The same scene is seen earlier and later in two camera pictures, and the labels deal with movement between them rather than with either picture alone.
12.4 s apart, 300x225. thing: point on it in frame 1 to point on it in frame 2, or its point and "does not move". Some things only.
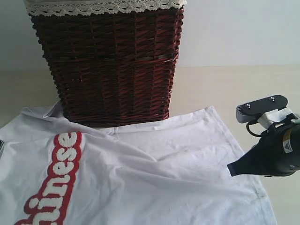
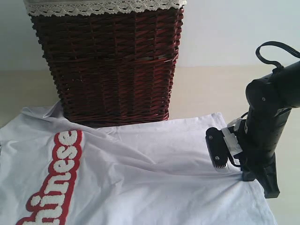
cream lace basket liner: x=49 y=7 does not move
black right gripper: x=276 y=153 to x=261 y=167
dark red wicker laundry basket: x=112 y=70 does not move
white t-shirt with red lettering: x=171 y=172 does not move
